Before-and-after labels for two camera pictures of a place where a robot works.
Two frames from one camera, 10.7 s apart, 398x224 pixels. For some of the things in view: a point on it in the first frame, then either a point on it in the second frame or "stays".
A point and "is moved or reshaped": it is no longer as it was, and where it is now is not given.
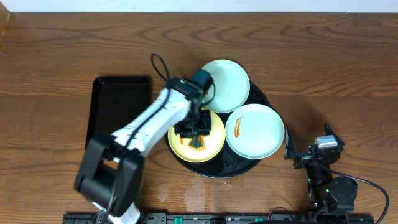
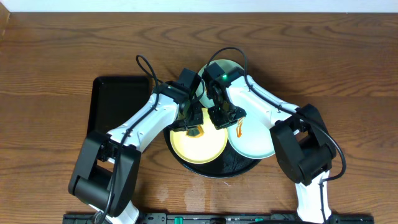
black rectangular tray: [116, 102] stays
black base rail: [313, 217] stays
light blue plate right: [255, 131] stays
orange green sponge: [197, 142] is moved or reshaped
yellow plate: [199, 149] stays
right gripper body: [303, 162] -> [225, 114]
